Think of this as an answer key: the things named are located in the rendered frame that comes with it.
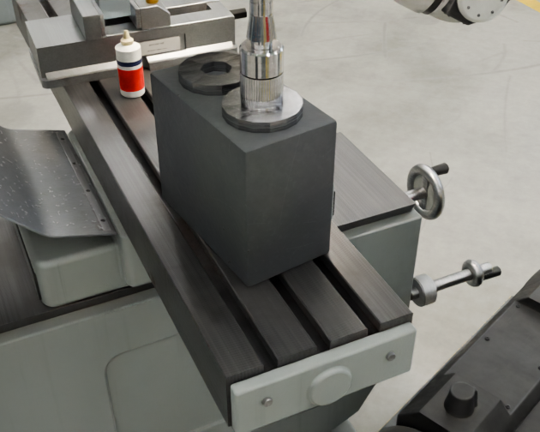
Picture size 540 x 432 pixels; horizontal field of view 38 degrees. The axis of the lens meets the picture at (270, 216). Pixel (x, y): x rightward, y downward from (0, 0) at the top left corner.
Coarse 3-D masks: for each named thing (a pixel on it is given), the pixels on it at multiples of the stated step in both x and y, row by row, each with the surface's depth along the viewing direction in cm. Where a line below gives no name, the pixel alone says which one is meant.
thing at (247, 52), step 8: (248, 40) 84; (240, 48) 82; (248, 48) 82; (272, 48) 82; (280, 48) 82; (240, 56) 83; (248, 56) 82; (256, 56) 81; (264, 56) 81; (272, 56) 81; (280, 56) 82
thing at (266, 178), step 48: (192, 96) 91; (288, 96) 88; (192, 144) 92; (240, 144) 82; (288, 144) 84; (192, 192) 97; (240, 192) 85; (288, 192) 88; (240, 240) 89; (288, 240) 92
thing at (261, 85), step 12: (240, 60) 83; (240, 72) 84; (252, 72) 82; (264, 72) 82; (276, 72) 83; (240, 84) 85; (252, 84) 83; (264, 84) 83; (276, 84) 84; (240, 96) 86; (252, 96) 84; (264, 96) 84; (276, 96) 85; (252, 108) 85; (264, 108) 85; (276, 108) 85
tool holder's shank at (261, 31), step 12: (252, 0) 79; (264, 0) 79; (252, 12) 80; (264, 12) 80; (252, 24) 80; (264, 24) 80; (252, 36) 81; (264, 36) 81; (276, 36) 82; (264, 48) 82
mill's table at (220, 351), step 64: (64, 0) 163; (128, 128) 123; (128, 192) 108; (192, 256) 97; (320, 256) 98; (192, 320) 89; (256, 320) 88; (320, 320) 88; (384, 320) 88; (256, 384) 82; (320, 384) 85
